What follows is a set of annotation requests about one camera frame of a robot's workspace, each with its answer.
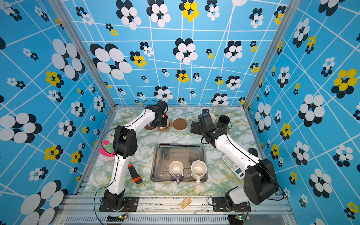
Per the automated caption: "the cork paw print coaster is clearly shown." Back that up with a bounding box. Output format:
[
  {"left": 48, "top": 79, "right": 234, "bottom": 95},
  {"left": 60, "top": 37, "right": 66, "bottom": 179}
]
[{"left": 157, "top": 121, "right": 173, "bottom": 132}]

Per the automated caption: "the dark brown round coaster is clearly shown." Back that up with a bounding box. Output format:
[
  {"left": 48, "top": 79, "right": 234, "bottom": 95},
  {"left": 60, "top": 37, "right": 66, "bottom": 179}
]
[{"left": 144, "top": 125, "right": 156, "bottom": 130}]

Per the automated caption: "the brown wooden round coaster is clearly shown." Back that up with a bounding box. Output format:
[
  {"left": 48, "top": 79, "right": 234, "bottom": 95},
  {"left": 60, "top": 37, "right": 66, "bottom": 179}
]
[{"left": 173, "top": 118, "right": 187, "bottom": 130}]

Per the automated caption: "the black mug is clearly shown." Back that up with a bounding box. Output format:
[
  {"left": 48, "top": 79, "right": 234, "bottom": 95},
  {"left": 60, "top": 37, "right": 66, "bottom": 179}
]
[{"left": 217, "top": 115, "right": 230, "bottom": 131}]

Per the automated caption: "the purple mug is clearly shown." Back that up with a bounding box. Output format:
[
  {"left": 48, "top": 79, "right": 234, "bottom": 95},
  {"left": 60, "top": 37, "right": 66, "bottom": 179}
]
[{"left": 168, "top": 161, "right": 184, "bottom": 185}]

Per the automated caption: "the red interior mug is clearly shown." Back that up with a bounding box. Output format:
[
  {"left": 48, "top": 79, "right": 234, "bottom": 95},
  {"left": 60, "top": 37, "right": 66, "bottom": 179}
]
[{"left": 163, "top": 114, "right": 170, "bottom": 128}]

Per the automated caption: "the white mug back row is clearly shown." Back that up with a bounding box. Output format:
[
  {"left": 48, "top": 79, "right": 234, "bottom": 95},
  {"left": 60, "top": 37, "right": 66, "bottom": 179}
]
[{"left": 210, "top": 114, "right": 216, "bottom": 122}]

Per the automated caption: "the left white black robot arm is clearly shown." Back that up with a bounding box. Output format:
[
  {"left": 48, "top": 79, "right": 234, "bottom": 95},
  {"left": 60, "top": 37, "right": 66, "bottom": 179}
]
[{"left": 99, "top": 100, "right": 169, "bottom": 212}]

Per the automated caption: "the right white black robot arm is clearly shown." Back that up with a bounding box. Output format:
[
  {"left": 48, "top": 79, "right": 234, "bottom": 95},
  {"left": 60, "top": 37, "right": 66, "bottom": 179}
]
[{"left": 196, "top": 109, "right": 280, "bottom": 211}]

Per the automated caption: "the metal tray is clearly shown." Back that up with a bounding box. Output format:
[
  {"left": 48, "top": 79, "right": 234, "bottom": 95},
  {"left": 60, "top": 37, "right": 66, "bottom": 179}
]
[{"left": 151, "top": 143, "right": 206, "bottom": 182}]

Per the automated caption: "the plush toy white pink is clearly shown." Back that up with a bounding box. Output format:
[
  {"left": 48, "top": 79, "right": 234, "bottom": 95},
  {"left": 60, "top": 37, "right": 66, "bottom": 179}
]
[{"left": 99, "top": 131, "right": 115, "bottom": 158}]

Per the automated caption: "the black computer mouse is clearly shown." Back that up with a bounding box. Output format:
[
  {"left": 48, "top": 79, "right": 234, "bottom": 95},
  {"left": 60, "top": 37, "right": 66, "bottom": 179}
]
[{"left": 248, "top": 147, "right": 259, "bottom": 158}]

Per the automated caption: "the white calculator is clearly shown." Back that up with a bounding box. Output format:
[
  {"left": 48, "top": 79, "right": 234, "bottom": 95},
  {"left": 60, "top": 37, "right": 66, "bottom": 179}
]
[{"left": 222, "top": 155, "right": 244, "bottom": 180}]

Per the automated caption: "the small wooden block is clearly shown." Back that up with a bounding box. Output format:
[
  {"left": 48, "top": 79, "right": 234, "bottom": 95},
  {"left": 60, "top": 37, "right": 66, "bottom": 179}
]
[{"left": 180, "top": 197, "right": 192, "bottom": 209}]

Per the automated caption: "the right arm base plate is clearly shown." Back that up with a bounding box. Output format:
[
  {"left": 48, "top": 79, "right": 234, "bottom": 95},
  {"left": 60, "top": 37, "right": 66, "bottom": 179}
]
[{"left": 208, "top": 197, "right": 252, "bottom": 214}]

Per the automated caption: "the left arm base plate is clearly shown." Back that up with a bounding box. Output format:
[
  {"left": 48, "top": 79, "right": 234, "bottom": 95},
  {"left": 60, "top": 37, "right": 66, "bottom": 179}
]
[{"left": 98, "top": 196, "right": 139, "bottom": 212}]

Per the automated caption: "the aluminium front rail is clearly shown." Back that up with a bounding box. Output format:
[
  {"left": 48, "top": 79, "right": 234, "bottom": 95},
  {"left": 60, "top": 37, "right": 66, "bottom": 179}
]
[{"left": 53, "top": 196, "right": 298, "bottom": 225}]

